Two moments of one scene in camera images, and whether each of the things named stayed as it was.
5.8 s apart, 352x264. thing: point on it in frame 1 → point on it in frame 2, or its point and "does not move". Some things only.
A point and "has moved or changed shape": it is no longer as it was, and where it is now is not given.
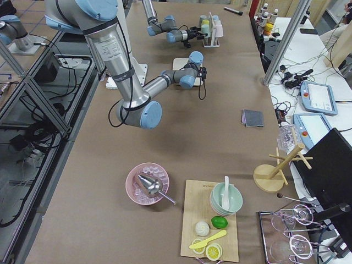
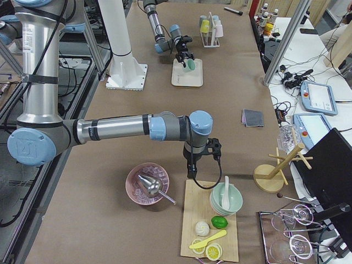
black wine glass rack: [290, 234] does not move
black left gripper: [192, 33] → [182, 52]
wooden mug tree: [269, 178] does not move
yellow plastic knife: [222, 232] does not move
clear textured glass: [287, 137] does not move
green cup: [205, 28] has moved or changed shape
